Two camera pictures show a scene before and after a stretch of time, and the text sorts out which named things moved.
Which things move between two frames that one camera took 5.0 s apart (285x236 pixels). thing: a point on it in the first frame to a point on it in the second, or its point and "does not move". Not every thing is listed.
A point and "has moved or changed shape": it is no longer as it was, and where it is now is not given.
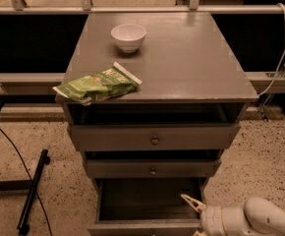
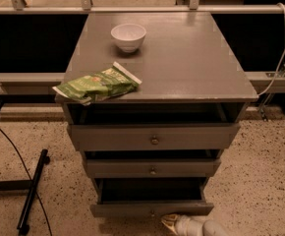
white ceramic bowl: x=129 y=36 does not move
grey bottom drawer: x=146 y=206 has moved or changed shape
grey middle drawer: x=153 y=168 does not move
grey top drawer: x=201 y=137 does not move
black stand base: x=22 y=185 does not move
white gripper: x=211 y=220 to x=184 y=226
